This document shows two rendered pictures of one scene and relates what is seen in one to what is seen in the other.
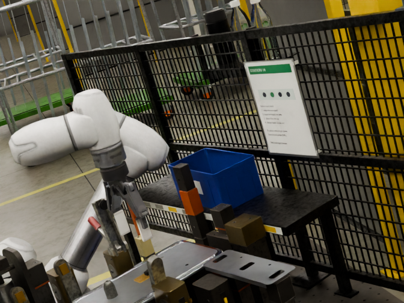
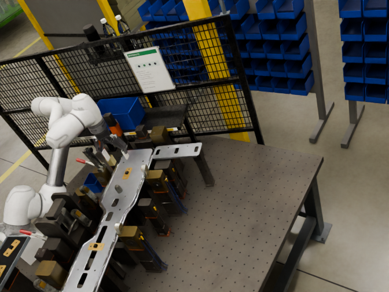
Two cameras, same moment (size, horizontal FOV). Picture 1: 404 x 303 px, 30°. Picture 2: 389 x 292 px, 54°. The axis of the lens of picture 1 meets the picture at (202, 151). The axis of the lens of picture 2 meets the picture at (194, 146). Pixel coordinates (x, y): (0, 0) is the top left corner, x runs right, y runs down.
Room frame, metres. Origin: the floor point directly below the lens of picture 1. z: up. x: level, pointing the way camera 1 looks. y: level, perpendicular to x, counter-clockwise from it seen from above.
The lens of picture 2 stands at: (0.35, 0.69, 2.39)
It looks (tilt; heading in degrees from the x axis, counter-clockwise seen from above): 40 degrees down; 331
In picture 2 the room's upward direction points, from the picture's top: 24 degrees counter-clockwise
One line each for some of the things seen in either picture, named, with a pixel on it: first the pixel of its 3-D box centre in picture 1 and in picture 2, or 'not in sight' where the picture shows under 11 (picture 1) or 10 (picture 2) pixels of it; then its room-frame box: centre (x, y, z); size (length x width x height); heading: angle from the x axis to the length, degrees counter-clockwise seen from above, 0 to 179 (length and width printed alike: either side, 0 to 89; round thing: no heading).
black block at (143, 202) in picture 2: not in sight; (157, 218); (1.74, 0.31, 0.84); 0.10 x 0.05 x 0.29; 33
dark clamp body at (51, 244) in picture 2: not in sight; (69, 263); (1.91, 0.79, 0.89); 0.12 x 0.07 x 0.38; 33
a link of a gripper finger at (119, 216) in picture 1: (121, 222); (106, 154); (2.05, 0.28, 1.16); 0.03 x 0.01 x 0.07; 123
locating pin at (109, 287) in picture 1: (110, 290); (118, 189); (1.93, 0.35, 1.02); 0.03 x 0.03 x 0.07
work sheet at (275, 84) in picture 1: (282, 107); (150, 70); (2.21, -0.27, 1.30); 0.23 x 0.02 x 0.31; 33
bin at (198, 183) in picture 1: (214, 178); (117, 113); (2.39, -0.01, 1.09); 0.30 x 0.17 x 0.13; 28
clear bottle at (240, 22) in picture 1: (242, 30); (110, 35); (2.43, -0.24, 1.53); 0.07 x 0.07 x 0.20
